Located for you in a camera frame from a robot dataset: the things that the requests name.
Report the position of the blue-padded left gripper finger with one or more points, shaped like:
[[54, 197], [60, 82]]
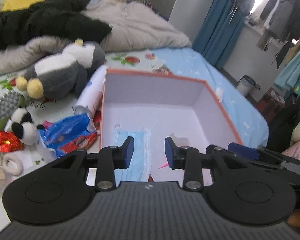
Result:
[[112, 158]]

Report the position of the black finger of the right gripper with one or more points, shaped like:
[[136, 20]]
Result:
[[285, 167]]

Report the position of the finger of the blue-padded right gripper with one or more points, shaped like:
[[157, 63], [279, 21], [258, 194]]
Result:
[[187, 159]]

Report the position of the blue surgical masks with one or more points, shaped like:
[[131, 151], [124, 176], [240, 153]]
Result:
[[141, 162]]

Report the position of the blue red plastic bag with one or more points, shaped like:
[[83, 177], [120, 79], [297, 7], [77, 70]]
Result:
[[67, 135]]

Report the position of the small panda plush toy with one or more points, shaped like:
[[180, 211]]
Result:
[[24, 128]]

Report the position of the white fluffy scrunchie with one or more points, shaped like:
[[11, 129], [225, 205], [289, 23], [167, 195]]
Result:
[[11, 164]]

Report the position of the red foil wrapper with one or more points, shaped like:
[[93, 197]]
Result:
[[9, 142]]

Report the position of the red charm with pink tassel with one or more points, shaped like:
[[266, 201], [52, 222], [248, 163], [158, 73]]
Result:
[[158, 169]]

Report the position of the white tissue paper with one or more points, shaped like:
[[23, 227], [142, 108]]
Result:
[[33, 156]]

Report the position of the light blue star sheet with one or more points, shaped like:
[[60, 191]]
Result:
[[250, 124]]

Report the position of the white spray can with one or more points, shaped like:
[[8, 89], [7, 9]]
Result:
[[91, 95]]

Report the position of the pink cardboard box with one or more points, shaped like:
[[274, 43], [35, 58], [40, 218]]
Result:
[[184, 109]]

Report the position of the small trash bin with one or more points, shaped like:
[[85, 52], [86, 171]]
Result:
[[246, 84]]

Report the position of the grey penguin plush toy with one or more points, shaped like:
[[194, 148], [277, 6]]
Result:
[[57, 75]]

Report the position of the green massage hammer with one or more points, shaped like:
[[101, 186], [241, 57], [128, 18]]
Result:
[[9, 102]]

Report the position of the blue curtain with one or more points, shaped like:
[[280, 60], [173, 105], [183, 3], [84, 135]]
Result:
[[221, 29]]

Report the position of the grey duvet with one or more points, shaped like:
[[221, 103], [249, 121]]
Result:
[[134, 27]]

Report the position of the hanging clothes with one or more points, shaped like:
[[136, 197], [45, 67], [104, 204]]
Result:
[[284, 26]]

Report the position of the black jacket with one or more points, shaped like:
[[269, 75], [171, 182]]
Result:
[[57, 18]]

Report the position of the yellow pillow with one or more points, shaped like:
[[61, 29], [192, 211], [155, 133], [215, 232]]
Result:
[[12, 5]]

